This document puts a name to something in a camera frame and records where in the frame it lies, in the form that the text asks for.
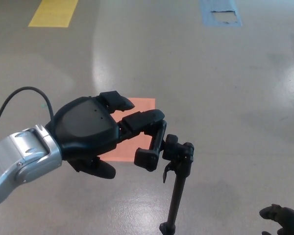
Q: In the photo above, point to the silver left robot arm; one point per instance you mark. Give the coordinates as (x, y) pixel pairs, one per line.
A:
(22, 161)

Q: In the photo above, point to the yellow rectangular floor patch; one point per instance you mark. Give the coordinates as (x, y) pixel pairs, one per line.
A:
(54, 13)

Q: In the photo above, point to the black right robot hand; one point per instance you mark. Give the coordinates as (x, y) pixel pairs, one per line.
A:
(289, 218)

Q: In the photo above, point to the black phone stand tripod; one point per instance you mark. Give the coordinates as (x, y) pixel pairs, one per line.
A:
(177, 195)

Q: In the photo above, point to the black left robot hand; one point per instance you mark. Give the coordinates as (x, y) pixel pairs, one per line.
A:
(85, 124)

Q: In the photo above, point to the orange rectangular floor patch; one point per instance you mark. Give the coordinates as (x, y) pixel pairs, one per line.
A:
(144, 104)

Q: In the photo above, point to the torn blue floor patch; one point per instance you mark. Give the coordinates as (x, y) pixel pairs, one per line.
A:
(207, 14)

